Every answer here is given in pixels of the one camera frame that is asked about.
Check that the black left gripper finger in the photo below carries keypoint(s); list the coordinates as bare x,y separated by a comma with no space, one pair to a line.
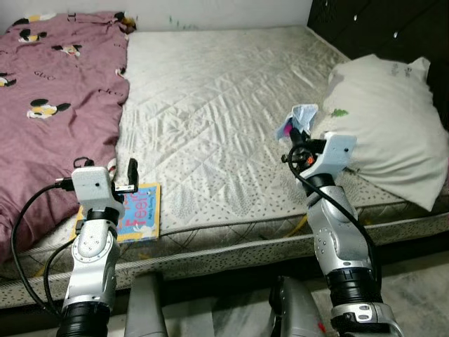
84,160
132,172

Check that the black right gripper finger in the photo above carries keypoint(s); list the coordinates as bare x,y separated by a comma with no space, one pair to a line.
306,136
295,137

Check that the small light blue cloth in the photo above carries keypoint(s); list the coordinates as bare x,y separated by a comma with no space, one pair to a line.
302,116

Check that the colourful children's picture book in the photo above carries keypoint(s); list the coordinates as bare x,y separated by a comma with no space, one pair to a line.
144,214

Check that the white pillow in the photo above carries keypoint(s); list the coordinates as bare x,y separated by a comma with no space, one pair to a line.
386,119

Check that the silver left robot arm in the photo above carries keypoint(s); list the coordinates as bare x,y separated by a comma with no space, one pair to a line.
95,260

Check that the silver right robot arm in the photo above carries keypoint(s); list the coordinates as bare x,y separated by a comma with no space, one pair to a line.
333,246

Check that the purple Mickey Mouse blanket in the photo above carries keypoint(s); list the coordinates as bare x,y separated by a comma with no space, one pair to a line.
56,140

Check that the quilted white mattress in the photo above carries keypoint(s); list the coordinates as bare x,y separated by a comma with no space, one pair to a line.
210,105

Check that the grey left robot leg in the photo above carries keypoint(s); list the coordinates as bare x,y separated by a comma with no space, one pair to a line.
146,309

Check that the grey robot leg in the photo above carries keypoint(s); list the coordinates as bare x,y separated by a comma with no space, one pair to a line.
146,309
298,309

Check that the dark tufted headboard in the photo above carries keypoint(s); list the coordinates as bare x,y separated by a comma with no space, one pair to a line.
379,28

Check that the grey right robot leg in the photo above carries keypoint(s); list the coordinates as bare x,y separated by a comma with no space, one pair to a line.
298,309

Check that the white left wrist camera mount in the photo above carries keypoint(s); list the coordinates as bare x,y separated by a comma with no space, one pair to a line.
95,186

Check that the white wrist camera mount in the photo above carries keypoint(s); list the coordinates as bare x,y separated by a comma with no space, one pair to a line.
95,186
337,151

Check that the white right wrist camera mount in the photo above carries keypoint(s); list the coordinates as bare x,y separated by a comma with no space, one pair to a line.
337,151

